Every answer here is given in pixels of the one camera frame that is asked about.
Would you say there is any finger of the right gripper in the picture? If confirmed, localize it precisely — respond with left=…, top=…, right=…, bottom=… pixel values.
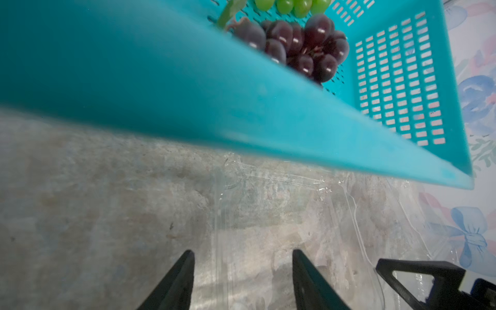
left=376, top=258, right=465, bottom=309

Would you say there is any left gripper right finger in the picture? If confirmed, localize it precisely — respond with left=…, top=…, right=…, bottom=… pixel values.
left=292, top=249, right=350, bottom=310

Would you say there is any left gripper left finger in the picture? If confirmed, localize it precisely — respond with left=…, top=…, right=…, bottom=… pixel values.
left=137, top=250, right=195, bottom=310

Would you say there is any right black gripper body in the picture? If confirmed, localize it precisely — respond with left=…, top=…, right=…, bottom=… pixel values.
left=426, top=278, right=495, bottom=310

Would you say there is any teal plastic basket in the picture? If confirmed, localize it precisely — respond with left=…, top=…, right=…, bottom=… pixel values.
left=1, top=1, right=474, bottom=189

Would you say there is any purple red grape bunch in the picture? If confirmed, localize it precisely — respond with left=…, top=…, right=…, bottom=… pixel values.
left=225, top=14, right=350, bottom=86

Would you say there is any small green grape bunch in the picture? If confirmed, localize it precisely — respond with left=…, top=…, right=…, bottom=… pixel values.
left=254, top=0, right=333, bottom=18

